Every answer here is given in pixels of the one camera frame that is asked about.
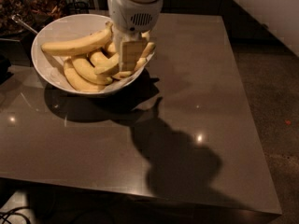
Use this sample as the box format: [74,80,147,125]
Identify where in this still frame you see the small red floor scrap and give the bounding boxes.
[284,119,292,125]

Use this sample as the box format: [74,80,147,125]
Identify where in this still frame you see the top long yellow banana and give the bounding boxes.
[41,21,113,56]

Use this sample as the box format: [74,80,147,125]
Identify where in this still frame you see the black floor cables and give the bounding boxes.
[0,206,32,224]

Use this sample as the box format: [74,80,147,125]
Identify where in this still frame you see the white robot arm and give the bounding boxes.
[107,0,299,65]

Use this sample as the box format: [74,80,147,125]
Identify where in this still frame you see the small inner yellow banana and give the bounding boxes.
[88,49,108,66]

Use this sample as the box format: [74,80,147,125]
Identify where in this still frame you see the glass jar of snacks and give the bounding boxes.
[0,0,66,36]

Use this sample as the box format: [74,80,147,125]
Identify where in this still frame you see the short center yellow banana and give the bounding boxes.
[112,71,133,80]

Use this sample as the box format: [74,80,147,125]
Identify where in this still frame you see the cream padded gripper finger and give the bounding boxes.
[112,26,129,55]
[120,38,148,71]

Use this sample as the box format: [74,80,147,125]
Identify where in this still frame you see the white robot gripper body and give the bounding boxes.
[107,0,163,34]

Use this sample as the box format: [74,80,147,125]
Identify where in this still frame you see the black wire basket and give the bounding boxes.
[66,2,89,15]

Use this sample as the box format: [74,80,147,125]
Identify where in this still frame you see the metal serving spoon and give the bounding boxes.
[11,14,38,35]

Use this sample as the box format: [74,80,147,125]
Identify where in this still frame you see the white ceramic bowl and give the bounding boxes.
[30,13,150,98]

